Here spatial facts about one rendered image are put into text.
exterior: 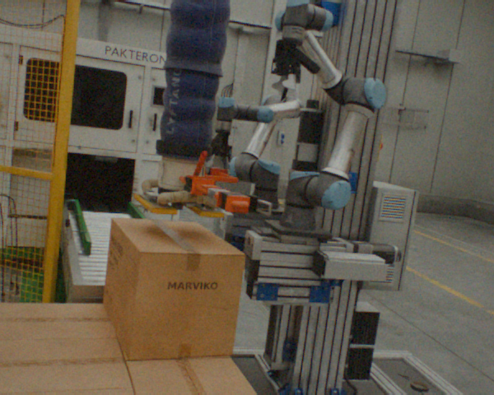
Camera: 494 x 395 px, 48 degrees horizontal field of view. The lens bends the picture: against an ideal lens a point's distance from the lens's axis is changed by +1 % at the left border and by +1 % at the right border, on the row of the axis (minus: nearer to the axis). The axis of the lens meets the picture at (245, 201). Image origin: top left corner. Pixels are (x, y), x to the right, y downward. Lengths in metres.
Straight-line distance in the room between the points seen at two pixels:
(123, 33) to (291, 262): 9.61
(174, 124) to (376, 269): 0.97
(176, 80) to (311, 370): 1.43
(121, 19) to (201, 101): 9.45
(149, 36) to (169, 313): 9.78
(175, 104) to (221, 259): 0.61
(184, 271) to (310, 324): 0.79
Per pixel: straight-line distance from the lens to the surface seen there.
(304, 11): 1.96
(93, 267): 3.17
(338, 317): 2.61
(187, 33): 2.15
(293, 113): 2.82
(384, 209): 2.52
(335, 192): 2.10
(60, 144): 3.30
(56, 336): 2.26
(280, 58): 1.91
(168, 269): 1.99
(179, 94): 2.15
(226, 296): 2.10
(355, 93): 2.22
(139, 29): 11.54
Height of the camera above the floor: 1.41
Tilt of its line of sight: 7 degrees down
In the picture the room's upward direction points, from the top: 7 degrees clockwise
